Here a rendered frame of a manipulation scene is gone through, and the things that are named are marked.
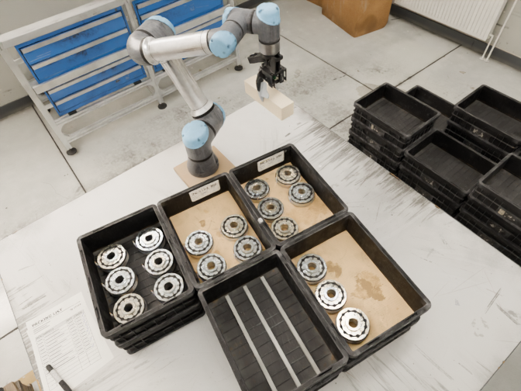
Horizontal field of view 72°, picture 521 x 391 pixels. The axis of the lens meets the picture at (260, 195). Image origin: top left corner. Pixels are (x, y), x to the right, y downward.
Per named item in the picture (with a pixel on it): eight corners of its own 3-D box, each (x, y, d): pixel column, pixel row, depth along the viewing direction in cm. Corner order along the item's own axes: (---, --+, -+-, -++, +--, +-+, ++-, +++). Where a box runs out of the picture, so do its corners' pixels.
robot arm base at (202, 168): (181, 165, 173) (176, 150, 165) (206, 150, 178) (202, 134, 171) (200, 182, 165) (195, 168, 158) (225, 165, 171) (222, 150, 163)
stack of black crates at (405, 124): (343, 154, 249) (352, 102, 213) (372, 134, 259) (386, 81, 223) (388, 188, 229) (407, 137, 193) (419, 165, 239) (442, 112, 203)
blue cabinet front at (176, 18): (154, 71, 292) (131, 1, 247) (227, 38, 316) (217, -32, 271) (156, 73, 290) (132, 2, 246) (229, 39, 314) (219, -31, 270)
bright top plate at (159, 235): (133, 233, 136) (132, 233, 135) (159, 223, 138) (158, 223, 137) (139, 255, 130) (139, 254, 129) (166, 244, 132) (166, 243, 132)
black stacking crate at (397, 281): (279, 264, 130) (278, 248, 121) (346, 228, 137) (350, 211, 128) (346, 368, 108) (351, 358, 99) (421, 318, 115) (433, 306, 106)
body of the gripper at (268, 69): (271, 90, 133) (270, 60, 124) (257, 79, 137) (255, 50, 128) (287, 81, 136) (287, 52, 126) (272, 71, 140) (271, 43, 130)
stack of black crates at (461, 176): (389, 188, 229) (403, 151, 202) (419, 165, 239) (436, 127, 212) (443, 230, 209) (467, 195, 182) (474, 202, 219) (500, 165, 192)
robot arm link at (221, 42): (107, 48, 128) (222, 29, 106) (124, 32, 134) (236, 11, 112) (125, 77, 136) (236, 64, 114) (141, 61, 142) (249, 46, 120)
